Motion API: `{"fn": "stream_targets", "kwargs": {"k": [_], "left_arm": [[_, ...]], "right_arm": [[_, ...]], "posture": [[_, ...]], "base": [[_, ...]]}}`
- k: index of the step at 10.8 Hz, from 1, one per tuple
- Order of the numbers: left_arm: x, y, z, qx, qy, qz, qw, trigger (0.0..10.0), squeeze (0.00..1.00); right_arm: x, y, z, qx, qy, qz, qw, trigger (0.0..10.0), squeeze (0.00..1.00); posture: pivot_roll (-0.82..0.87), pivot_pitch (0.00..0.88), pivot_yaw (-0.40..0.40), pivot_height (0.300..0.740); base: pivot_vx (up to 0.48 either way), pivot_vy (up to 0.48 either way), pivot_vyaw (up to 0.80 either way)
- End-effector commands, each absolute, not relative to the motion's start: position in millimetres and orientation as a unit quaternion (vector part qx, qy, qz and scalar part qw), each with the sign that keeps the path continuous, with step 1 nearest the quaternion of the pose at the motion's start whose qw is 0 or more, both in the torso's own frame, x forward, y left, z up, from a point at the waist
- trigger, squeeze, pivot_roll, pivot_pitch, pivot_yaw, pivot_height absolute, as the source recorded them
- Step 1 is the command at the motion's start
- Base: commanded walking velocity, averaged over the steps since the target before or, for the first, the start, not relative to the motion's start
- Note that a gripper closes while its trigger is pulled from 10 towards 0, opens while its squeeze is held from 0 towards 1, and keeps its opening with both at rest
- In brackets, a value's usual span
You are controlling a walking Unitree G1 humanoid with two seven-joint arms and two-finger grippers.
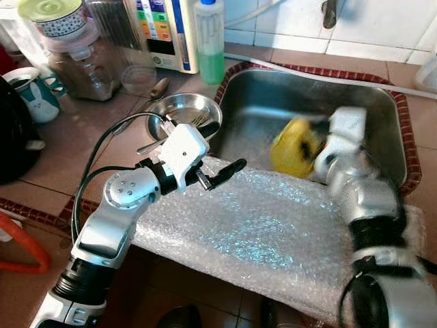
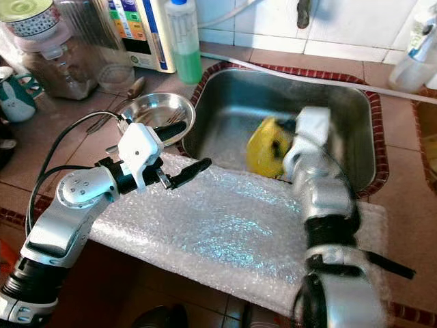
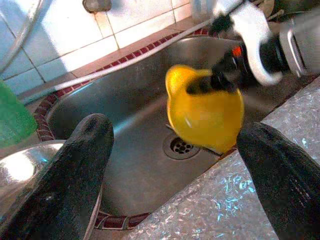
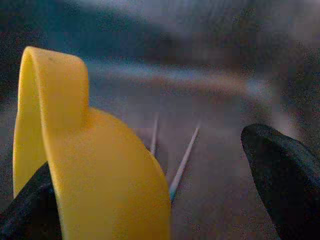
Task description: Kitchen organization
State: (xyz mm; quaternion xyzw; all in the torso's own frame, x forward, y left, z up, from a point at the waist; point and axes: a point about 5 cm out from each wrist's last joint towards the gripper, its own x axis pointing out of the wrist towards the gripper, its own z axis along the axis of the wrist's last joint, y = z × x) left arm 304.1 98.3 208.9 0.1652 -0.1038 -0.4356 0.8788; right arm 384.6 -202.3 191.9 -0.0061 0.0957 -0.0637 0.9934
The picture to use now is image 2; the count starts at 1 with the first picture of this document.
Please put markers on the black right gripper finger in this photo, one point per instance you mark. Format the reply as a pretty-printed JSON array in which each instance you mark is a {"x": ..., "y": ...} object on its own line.
[
  {"x": 278, "y": 148},
  {"x": 287, "y": 124}
]

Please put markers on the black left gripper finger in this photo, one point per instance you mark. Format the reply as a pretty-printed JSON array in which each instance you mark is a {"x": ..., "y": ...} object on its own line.
[
  {"x": 191, "y": 172},
  {"x": 171, "y": 130}
]

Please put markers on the yellow plastic cup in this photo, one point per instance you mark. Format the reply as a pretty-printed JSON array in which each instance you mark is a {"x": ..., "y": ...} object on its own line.
[{"x": 259, "y": 154}]

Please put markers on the round steel bowl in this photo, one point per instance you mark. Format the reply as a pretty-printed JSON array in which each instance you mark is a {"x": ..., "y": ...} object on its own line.
[{"x": 157, "y": 109}]

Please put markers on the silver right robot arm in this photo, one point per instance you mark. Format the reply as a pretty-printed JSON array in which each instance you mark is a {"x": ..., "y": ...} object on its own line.
[{"x": 331, "y": 198}]

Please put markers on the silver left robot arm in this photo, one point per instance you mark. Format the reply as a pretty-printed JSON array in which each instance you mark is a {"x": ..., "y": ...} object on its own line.
[{"x": 68, "y": 219}]

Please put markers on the steel kitchen sink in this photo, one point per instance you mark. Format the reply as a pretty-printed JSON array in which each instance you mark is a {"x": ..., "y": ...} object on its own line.
[{"x": 235, "y": 102}]

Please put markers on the clear bubble wrap sheet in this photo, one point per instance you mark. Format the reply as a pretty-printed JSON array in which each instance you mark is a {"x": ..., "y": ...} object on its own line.
[{"x": 218, "y": 232}]

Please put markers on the green dish soap bottle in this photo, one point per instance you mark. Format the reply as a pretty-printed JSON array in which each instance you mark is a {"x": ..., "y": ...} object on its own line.
[{"x": 186, "y": 61}]

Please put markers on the white water purifier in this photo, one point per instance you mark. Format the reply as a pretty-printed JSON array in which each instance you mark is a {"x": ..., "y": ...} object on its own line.
[{"x": 140, "y": 34}]

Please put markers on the clear jar orange lid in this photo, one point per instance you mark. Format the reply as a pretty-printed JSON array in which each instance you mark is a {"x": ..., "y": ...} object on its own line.
[{"x": 95, "y": 34}]

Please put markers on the black round appliance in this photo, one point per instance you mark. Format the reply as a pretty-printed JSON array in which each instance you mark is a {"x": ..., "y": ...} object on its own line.
[{"x": 5, "y": 147}]

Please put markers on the brown jar pink lid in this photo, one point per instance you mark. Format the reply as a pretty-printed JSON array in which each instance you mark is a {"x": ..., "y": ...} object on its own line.
[{"x": 58, "y": 68}]

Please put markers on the clear toothbrush cup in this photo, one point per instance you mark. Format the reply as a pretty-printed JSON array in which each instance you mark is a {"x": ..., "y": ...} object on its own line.
[{"x": 413, "y": 68}]

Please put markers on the teal rabbit print mug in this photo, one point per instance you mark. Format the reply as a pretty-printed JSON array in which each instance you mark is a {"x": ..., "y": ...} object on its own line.
[{"x": 17, "y": 102}]

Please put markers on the black left robot foot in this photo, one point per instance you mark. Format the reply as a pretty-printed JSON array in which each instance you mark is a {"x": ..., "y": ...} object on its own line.
[{"x": 160, "y": 318}]

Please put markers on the black robot foot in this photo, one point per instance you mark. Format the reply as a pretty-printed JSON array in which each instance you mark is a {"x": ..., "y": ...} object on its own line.
[
  {"x": 261, "y": 318},
  {"x": 160, "y": 318}
]

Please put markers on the black right robot foot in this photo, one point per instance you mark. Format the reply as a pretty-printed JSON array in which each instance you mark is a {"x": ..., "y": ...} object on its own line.
[{"x": 261, "y": 318}]

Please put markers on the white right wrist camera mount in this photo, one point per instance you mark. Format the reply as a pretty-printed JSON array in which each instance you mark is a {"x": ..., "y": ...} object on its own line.
[{"x": 311, "y": 133}]

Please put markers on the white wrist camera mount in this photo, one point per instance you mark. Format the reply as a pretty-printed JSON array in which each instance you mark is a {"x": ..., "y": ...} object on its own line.
[
  {"x": 140, "y": 150},
  {"x": 311, "y": 133}
]

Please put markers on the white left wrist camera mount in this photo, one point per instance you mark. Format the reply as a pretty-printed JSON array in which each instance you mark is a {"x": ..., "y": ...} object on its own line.
[{"x": 140, "y": 150}]

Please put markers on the white wall pipe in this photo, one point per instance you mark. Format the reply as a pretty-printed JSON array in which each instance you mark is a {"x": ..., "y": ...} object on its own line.
[{"x": 314, "y": 78}]

